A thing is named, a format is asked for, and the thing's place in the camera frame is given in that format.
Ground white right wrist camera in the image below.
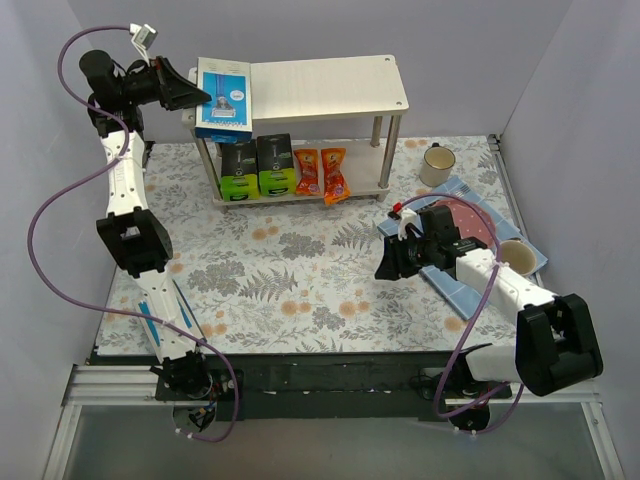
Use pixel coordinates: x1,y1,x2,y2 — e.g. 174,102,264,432
389,202,418,241

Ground silver fork black handle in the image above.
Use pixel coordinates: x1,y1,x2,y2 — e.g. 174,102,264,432
453,184,470,197

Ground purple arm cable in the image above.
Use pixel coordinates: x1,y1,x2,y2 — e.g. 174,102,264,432
27,24,241,444
402,193,526,435

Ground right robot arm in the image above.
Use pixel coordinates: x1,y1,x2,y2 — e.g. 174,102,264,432
374,204,604,398

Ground white two-tier shelf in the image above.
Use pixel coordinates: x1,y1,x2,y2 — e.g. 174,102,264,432
180,54,410,211

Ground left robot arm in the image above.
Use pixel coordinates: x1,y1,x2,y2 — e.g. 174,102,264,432
79,50,213,400

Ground floral tablecloth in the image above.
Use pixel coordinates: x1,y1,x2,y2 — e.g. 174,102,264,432
94,134,559,356

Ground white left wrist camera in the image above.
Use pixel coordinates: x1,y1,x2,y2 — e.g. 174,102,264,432
129,23,158,62

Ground black green razor box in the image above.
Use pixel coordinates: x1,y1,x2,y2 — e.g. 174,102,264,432
220,140,260,202
256,133,297,197

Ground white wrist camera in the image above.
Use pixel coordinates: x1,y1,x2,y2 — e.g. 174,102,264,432
389,202,418,241
129,23,158,62

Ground cream enamel mug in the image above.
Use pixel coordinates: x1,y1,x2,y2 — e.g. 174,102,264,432
419,142,456,187

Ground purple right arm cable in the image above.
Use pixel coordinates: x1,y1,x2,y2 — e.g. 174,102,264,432
402,193,526,435

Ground blue checkered placemat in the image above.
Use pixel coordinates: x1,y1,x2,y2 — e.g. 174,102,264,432
376,175,549,321

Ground orange razor packet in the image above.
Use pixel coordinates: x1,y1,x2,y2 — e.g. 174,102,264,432
321,147,351,206
294,149,320,196

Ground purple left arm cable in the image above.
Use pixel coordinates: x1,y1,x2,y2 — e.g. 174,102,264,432
27,24,241,444

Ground painted ceramic mug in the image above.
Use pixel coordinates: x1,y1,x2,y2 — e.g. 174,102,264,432
500,239,537,276

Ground blue Harry's razor box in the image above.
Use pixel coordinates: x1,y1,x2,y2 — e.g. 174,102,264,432
195,57,253,144

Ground pink polka dot plate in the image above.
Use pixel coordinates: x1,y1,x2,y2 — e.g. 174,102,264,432
433,199,496,249

